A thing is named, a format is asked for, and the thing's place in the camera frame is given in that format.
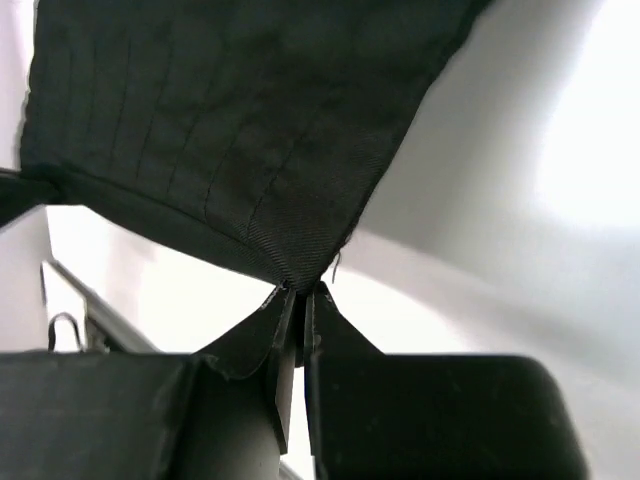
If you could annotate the black pleated skirt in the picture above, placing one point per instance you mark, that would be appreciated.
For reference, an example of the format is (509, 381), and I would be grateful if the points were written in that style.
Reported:
(249, 134)

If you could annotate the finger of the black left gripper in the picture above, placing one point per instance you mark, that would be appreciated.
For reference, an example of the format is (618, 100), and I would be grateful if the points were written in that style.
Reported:
(21, 194)

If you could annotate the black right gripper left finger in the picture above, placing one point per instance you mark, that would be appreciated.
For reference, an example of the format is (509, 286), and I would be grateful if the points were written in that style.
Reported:
(220, 413)

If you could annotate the aluminium table rail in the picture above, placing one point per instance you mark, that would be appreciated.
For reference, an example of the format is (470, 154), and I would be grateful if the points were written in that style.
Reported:
(105, 330)

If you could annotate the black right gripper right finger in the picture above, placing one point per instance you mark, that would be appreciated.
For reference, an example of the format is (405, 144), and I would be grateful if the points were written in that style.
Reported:
(373, 415)

